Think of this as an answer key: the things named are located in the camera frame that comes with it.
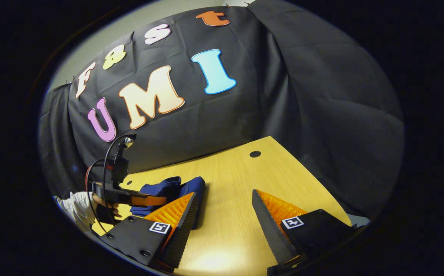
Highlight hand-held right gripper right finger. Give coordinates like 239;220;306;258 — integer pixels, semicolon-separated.
251;189;357;275

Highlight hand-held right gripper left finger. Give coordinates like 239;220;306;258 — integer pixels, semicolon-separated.
99;192;199;269

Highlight blue jeans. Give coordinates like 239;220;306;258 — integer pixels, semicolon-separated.
130;176;207;230

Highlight black backdrop cloth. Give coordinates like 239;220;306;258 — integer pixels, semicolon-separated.
38;0;404;219

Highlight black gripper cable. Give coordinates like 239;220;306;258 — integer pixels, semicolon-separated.
102;133;137;194

